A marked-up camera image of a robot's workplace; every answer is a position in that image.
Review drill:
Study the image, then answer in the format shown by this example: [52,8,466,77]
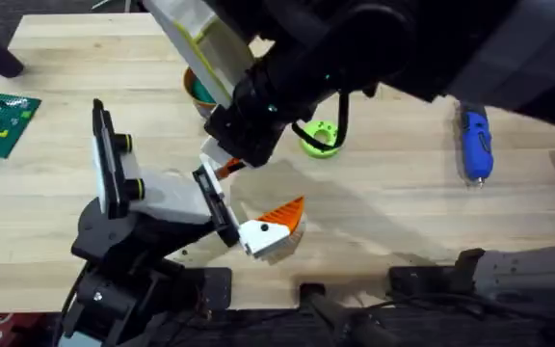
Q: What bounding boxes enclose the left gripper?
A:
[121,151,306,265]

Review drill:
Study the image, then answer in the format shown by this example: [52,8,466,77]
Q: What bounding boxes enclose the blue electric screwdriver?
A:
[457,102,495,189]

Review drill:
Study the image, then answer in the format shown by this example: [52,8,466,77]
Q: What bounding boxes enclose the round tub with toys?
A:
[182,67,222,120]

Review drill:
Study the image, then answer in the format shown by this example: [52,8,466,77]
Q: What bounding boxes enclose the green disc with holes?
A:
[299,120,342,160]

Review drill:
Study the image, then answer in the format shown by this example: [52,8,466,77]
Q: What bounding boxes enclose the right wrist upright plate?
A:
[142,0,255,108]

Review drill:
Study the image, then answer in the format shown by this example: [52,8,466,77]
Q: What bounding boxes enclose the wrist upright plate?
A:
[142,0,255,108]
[92,98,146,221]

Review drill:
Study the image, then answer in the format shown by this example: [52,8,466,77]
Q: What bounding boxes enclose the left wrist upright plate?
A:
[92,98,146,221]

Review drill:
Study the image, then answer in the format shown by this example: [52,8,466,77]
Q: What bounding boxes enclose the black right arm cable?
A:
[290,91,351,152]

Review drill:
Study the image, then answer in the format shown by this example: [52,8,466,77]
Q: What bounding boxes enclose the black rail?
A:
[55,267,555,347]

